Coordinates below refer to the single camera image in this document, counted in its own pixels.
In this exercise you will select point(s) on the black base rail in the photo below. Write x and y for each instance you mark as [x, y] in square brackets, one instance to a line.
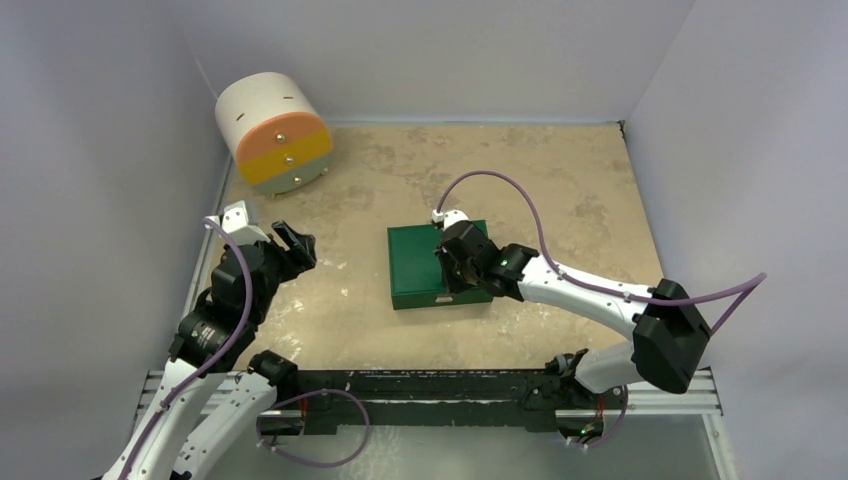
[531, 399]

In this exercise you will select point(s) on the white cylindrical drawer cabinet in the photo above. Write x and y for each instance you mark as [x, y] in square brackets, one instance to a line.
[276, 138]

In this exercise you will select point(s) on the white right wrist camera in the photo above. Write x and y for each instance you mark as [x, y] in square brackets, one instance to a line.
[443, 219]

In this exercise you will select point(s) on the aluminium rail extrusion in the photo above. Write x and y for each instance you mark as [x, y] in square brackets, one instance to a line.
[701, 398]

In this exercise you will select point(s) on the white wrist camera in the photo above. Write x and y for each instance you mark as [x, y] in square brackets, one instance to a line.
[240, 221]
[443, 219]

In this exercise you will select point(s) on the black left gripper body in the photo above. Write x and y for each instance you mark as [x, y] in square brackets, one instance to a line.
[275, 259]

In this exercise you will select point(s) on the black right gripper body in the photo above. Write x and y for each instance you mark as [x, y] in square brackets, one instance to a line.
[456, 258]

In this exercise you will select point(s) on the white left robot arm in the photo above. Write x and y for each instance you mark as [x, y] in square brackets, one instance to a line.
[222, 323]

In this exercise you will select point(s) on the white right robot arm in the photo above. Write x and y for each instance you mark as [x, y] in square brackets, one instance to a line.
[664, 336]

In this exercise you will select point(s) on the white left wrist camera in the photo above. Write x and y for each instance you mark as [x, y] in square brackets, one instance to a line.
[240, 221]

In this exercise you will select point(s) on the green jewelry box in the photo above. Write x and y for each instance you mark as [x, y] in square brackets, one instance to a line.
[415, 273]

